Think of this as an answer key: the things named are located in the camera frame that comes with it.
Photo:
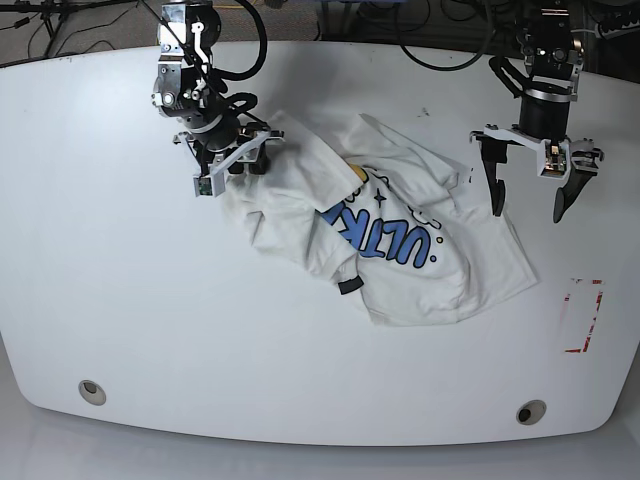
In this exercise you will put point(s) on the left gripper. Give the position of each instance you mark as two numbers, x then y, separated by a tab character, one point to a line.
539	119

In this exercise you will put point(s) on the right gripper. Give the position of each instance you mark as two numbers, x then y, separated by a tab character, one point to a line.
212	146

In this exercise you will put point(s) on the white printed T-shirt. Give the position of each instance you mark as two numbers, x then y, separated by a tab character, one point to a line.
373	213

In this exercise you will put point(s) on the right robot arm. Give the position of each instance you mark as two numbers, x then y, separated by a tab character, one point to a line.
189	88

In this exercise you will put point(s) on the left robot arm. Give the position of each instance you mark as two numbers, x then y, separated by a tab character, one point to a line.
554	60

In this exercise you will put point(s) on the white power strip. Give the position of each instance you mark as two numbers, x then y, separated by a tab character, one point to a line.
618	24

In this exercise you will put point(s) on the red tape rectangle marking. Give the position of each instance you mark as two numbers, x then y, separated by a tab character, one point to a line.
580	311

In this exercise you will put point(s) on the black tripod stand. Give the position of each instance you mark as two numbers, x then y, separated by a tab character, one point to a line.
51	15

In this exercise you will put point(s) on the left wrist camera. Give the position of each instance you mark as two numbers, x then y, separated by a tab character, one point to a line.
553	159

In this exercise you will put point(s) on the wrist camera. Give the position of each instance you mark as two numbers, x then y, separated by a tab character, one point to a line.
209	186
553	159

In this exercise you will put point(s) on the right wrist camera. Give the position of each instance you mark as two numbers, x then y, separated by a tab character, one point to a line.
209	186

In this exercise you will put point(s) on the right table cable grommet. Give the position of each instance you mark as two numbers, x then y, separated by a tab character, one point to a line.
531	412

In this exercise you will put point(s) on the table cable grommet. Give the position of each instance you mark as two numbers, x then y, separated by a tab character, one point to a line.
531	412
92	393

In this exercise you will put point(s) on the left table cable grommet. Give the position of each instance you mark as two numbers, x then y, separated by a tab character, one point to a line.
92	393

